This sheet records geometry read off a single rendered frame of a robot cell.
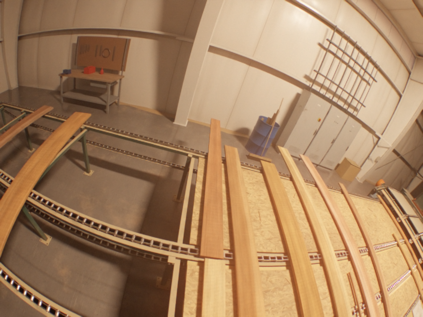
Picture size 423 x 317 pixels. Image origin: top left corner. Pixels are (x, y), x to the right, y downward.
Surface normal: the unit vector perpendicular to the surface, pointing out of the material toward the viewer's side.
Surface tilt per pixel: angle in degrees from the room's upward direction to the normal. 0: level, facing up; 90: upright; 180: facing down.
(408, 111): 90
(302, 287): 0
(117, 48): 90
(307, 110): 90
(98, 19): 93
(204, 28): 99
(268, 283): 0
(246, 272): 0
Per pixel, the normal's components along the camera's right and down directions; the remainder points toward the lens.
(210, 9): -0.06, 0.69
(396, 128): -0.96, -0.25
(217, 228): 0.29, -0.78
